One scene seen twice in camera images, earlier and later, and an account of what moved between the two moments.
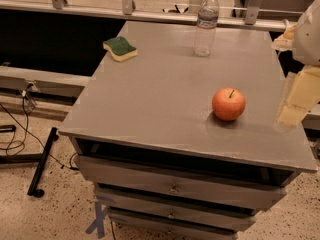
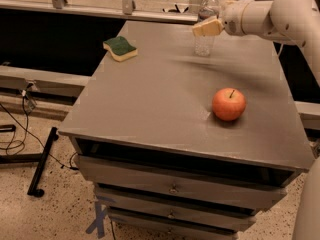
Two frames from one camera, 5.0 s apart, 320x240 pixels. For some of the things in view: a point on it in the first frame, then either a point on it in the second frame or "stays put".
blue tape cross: [98, 223] stays put
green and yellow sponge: [120, 49] stays put
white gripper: [308, 34] → [232, 19]
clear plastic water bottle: [206, 24] stays put
